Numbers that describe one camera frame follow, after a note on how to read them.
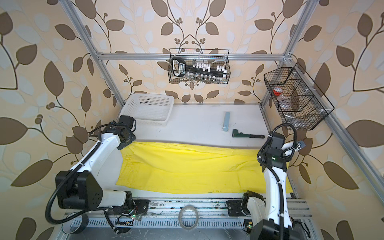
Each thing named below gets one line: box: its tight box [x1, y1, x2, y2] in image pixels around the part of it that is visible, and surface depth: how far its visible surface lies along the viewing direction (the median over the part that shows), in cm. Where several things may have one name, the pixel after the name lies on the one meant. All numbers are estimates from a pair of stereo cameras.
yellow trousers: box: [116, 141, 293, 194], surface depth 86 cm
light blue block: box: [222, 111, 231, 132], surface depth 109 cm
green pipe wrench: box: [232, 129, 266, 139], surface depth 104 cm
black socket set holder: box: [172, 57, 227, 77], surface depth 85 cm
